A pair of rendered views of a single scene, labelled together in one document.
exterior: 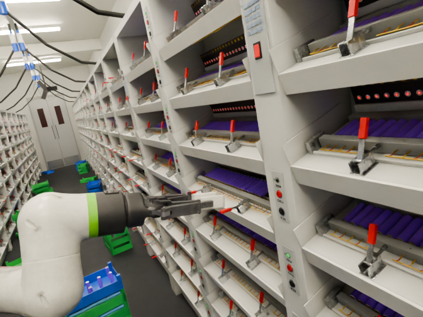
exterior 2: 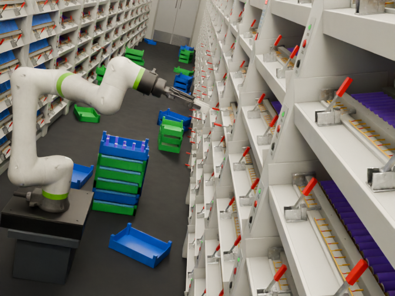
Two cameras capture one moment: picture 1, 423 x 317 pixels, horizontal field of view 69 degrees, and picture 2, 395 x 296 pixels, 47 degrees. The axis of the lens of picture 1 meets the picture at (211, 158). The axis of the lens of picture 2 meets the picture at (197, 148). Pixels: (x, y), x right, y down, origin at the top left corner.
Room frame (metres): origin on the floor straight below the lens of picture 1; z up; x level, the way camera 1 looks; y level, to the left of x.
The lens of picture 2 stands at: (-0.96, -0.61, 1.49)
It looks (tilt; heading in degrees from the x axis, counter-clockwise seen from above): 19 degrees down; 20
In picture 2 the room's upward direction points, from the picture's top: 14 degrees clockwise
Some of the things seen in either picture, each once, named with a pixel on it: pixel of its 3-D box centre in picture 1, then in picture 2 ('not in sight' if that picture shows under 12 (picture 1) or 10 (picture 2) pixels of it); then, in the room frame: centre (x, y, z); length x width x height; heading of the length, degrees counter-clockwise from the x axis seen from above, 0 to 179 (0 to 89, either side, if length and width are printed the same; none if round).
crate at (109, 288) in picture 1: (89, 286); (124, 145); (1.47, 0.76, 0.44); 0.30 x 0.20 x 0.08; 121
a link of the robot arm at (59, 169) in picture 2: not in sight; (54, 176); (0.66, 0.64, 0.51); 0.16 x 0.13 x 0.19; 153
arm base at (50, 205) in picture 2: not in sight; (42, 197); (0.65, 0.68, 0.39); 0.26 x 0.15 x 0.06; 117
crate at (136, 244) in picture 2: not in sight; (140, 244); (1.15, 0.35, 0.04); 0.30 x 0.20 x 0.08; 91
